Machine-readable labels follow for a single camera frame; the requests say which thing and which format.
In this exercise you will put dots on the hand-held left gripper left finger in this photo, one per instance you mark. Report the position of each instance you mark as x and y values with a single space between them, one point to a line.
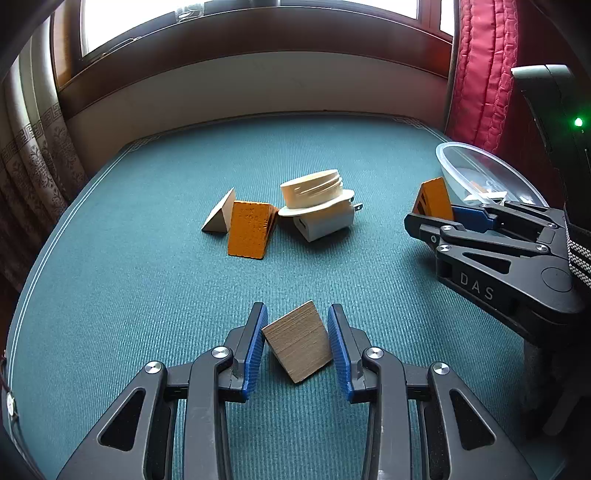
256 355

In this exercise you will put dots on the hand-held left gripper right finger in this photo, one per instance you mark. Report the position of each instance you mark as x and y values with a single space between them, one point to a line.
339 355

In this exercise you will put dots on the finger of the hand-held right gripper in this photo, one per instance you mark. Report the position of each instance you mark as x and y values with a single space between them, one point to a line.
485 240
468 217

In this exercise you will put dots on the white striped wooden wedge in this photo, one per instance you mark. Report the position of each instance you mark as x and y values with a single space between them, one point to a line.
487 197

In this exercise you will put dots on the orange striped wooden wedge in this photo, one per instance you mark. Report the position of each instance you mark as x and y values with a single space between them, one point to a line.
249 230
436 198

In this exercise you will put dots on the plain wooden block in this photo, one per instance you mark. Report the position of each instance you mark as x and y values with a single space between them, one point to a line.
298 341

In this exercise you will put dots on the clear plastic bowl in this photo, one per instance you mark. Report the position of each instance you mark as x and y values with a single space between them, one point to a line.
480 170

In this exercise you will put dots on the white plug charger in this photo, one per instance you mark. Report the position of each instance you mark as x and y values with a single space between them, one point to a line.
323 224

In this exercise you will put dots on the plain wooden wedge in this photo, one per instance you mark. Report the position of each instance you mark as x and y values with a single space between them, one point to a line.
219 217

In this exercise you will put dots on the cream threaded plastic cap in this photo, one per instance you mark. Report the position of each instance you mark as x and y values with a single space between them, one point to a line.
314 191

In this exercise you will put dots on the green table mat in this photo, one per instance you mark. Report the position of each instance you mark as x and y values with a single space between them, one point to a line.
138 277

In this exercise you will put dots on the red quilted curtain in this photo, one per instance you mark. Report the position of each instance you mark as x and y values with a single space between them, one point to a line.
480 69

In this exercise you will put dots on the wooden framed window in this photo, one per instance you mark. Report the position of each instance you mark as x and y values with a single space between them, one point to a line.
254 46

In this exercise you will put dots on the beige patterned curtain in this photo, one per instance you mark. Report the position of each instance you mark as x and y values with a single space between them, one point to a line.
32 152

